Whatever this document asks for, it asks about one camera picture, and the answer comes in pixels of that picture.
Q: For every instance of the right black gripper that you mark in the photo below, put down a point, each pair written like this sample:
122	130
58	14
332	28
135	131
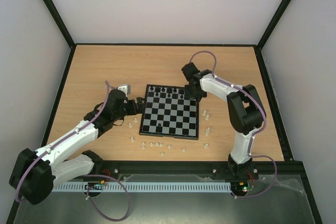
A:
196	93

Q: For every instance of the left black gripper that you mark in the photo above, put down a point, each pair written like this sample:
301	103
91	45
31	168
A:
133	109

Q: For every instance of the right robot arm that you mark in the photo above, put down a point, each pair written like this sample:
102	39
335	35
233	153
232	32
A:
246	112

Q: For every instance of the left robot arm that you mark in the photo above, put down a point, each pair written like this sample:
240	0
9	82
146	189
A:
37	173

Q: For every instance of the black white chessboard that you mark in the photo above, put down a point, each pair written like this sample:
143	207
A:
179	117

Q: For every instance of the light blue cable duct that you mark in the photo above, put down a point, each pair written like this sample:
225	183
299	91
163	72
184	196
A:
145	187

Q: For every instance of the black aluminium frame rail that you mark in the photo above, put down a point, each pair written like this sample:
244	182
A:
215	170

